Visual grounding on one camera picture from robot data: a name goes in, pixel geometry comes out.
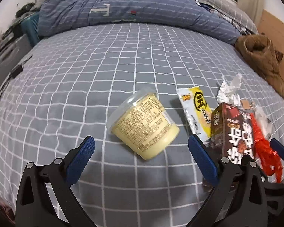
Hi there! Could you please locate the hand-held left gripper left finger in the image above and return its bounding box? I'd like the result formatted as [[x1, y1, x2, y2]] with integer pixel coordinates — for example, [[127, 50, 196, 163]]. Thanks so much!
[[15, 135, 96, 227]]

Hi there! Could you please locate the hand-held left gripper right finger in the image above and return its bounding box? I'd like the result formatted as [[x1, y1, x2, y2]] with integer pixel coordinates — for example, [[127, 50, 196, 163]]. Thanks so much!
[[188, 134, 268, 227]]

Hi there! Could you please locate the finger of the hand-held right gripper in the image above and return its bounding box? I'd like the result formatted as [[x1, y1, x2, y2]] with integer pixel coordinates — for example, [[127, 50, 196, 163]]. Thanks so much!
[[260, 173, 284, 194], [270, 138, 284, 168]]

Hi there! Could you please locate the red plastic bag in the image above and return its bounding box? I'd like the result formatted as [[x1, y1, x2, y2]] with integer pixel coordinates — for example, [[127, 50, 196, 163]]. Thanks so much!
[[250, 113, 284, 183]]

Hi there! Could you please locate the brown snack box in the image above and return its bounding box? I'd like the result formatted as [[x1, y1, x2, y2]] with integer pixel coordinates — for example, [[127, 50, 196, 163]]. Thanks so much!
[[208, 102, 256, 190]]

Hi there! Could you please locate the yellow snack packet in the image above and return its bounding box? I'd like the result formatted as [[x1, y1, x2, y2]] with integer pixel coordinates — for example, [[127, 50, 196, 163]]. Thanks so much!
[[176, 86, 213, 143]]

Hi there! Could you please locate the yellow plastic cup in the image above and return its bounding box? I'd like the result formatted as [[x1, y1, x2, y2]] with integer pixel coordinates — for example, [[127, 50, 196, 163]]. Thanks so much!
[[108, 87, 180, 161]]

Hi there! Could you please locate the clear plastic bag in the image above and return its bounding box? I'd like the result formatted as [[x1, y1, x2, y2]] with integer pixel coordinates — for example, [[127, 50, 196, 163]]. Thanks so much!
[[251, 104, 272, 138]]

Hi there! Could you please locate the crumpled white tissue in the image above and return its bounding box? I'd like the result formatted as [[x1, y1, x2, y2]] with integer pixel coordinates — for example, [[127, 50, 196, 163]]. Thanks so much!
[[216, 73, 243, 107]]

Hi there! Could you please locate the grey checked bed sheet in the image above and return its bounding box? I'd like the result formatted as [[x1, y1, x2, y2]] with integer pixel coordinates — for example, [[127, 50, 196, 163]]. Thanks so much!
[[0, 22, 284, 227]]

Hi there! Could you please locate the brown quilted jacket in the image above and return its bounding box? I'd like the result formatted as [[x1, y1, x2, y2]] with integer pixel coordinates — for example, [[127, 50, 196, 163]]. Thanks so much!
[[234, 34, 284, 101]]

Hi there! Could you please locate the wooden headboard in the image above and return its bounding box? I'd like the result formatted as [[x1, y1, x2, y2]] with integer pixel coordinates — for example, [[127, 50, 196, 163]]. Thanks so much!
[[257, 9, 284, 95]]

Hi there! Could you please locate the grey suitcase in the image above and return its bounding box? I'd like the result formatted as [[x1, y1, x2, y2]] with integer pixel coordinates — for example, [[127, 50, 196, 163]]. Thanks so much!
[[0, 34, 34, 97]]

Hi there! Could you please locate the blue plastic stool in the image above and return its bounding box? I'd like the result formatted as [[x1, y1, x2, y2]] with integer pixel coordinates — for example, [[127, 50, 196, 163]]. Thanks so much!
[[20, 13, 41, 48]]

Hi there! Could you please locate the plaid cloth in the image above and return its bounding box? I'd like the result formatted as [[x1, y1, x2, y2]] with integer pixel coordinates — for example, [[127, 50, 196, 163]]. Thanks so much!
[[188, 0, 251, 33]]

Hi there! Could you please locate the grey checked pillow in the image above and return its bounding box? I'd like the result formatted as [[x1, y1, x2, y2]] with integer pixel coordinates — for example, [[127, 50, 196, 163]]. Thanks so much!
[[194, 0, 258, 35]]

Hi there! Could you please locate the beige curtain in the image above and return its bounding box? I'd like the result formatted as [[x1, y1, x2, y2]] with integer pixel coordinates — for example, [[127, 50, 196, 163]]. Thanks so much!
[[237, 0, 267, 22]]

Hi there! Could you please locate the dark cloth pile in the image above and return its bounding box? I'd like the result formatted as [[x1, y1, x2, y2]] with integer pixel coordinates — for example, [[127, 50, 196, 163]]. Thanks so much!
[[15, 2, 38, 18]]

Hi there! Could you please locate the blue striped quilt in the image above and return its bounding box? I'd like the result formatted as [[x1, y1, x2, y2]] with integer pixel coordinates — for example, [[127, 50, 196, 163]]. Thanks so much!
[[38, 0, 242, 45]]

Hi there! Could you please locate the black cable with adapter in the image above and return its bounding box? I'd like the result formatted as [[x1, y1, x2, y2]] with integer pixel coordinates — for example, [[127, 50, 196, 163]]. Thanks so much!
[[0, 55, 34, 142]]

